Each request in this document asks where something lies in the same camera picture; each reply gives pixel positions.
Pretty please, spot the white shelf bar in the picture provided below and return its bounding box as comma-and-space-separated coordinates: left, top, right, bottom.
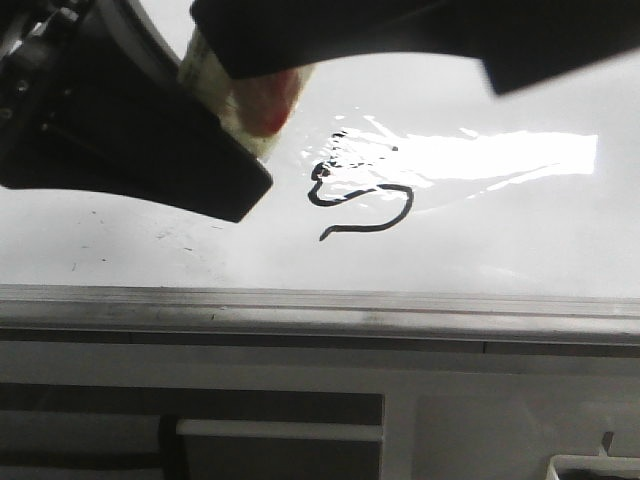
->
176, 419, 384, 442

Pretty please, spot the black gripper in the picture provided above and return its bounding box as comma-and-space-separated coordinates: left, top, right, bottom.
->
1, 1, 273, 223

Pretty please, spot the white whiteboard with metal frame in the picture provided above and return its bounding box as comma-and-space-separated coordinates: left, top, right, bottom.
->
1, 52, 639, 344

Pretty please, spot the white marker with taped pad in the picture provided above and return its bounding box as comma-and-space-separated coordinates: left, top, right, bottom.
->
178, 30, 315, 160

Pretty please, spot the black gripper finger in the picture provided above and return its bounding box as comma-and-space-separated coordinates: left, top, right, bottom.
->
190, 0, 639, 95

